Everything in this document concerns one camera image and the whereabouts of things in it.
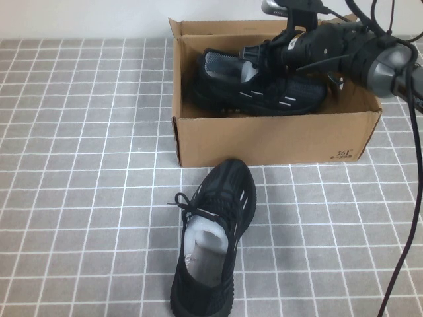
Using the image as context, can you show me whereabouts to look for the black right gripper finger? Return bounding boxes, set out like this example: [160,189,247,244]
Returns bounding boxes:
[243,44,267,64]

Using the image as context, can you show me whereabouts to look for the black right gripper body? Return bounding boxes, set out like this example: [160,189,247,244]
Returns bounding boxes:
[264,24,358,72]

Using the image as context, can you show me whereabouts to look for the black knit sneaker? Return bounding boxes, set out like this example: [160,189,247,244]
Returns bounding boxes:
[167,158,258,316]
[191,48,328,117]

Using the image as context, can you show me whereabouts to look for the white foam shoe stuffing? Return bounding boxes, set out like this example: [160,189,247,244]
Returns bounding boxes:
[184,220,229,262]
[241,61,261,83]

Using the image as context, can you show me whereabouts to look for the brown cardboard shoe box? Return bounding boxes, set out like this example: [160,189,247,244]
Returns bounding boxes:
[167,13,383,168]

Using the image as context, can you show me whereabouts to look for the grey tiled table cover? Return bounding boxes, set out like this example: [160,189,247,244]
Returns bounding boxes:
[0,38,423,317]

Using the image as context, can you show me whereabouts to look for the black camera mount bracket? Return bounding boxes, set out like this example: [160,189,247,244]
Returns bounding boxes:
[282,8,321,34]

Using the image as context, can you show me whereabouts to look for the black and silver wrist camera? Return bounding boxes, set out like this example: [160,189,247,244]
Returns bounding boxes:
[260,0,328,17]

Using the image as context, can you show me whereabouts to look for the black camera cable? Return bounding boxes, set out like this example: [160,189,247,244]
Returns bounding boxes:
[345,0,423,317]

